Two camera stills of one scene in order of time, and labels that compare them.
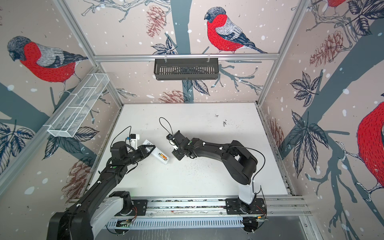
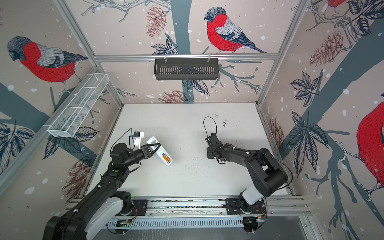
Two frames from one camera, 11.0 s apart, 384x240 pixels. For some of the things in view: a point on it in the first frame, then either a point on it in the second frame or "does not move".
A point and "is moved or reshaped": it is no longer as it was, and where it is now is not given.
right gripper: [178, 154] → [209, 154]
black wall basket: [186, 70] does not move
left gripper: [143, 151] does not move
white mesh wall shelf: [72, 112] does not move
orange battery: [164, 157] is moved or reshaped
